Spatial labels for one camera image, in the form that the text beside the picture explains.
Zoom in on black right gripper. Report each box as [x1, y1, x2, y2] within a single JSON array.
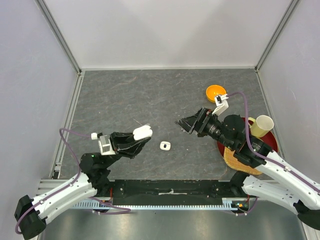
[[175, 105, 236, 150]]

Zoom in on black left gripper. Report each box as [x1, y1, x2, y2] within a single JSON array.
[[102, 130, 152, 169]]

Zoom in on white oval case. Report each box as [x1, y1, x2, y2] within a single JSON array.
[[132, 125, 153, 141]]

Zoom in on white earbud charging case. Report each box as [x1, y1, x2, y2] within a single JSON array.
[[159, 141, 171, 151]]

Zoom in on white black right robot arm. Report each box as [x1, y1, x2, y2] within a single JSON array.
[[175, 107, 320, 230]]

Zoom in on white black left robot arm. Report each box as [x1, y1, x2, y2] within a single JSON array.
[[14, 125, 153, 240]]

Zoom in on orange plastic bowl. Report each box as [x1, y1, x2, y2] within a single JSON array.
[[205, 84, 227, 103]]

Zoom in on woven bamboo tray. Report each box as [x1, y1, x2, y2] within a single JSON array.
[[223, 147, 263, 176]]

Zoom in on cream yellow mug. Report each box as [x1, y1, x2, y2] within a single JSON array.
[[248, 115, 275, 138]]

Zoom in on red round plate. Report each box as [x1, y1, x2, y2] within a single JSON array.
[[216, 131, 279, 157]]

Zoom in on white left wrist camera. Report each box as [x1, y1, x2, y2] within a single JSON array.
[[98, 135, 114, 156]]

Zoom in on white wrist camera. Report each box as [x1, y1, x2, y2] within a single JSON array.
[[213, 94, 229, 116], [98, 135, 114, 156]]

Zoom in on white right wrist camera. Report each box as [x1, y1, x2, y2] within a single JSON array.
[[213, 94, 229, 116]]

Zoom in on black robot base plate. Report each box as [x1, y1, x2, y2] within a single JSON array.
[[95, 179, 247, 204]]

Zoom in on light blue cable duct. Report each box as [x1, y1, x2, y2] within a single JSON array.
[[71, 198, 238, 211]]

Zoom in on aluminium frame left post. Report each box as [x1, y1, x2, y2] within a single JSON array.
[[34, 0, 83, 73]]

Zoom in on aluminium frame post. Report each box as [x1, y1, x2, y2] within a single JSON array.
[[34, 0, 83, 73], [254, 0, 301, 72]]

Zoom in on aluminium frame right post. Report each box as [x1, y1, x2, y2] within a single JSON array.
[[254, 0, 301, 72]]

